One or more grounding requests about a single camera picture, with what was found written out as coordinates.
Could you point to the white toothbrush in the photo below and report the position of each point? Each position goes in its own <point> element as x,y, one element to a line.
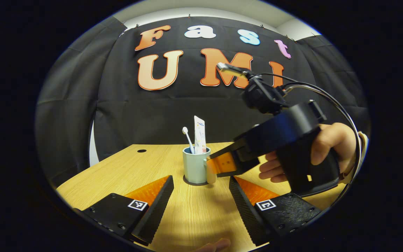
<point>188,138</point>

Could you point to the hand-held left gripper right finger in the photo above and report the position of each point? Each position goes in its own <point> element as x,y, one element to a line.
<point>245,213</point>

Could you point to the dark round coaster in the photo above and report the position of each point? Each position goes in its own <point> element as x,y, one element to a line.
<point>196,183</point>

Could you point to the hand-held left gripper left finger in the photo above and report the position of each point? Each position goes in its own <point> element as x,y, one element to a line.
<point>154,213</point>

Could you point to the black backdrop cloth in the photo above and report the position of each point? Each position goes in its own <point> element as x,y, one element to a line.
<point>152,115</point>

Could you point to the light blue cup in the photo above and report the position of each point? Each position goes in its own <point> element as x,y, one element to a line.
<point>194,168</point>

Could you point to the wooden desktop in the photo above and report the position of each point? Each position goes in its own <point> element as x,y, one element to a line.
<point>194,210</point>

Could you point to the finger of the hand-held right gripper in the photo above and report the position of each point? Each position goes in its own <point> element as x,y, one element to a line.
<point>222,163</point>

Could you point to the white toothpaste tube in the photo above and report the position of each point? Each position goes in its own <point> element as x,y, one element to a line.
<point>199,134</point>

